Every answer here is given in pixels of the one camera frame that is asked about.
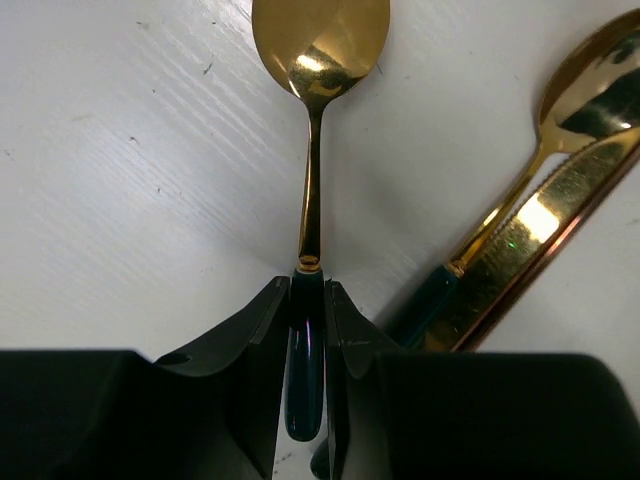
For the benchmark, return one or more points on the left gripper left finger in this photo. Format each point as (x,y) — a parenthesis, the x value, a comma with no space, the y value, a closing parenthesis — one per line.
(207,410)

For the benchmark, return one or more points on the copper chopstick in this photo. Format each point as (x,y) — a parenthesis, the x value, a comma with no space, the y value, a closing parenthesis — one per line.
(560,250)

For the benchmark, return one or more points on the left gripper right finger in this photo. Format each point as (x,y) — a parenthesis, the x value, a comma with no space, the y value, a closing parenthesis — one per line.
(399,414)

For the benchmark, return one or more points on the small gold spoon green handle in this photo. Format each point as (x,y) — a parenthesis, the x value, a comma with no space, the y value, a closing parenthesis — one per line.
(587,128)

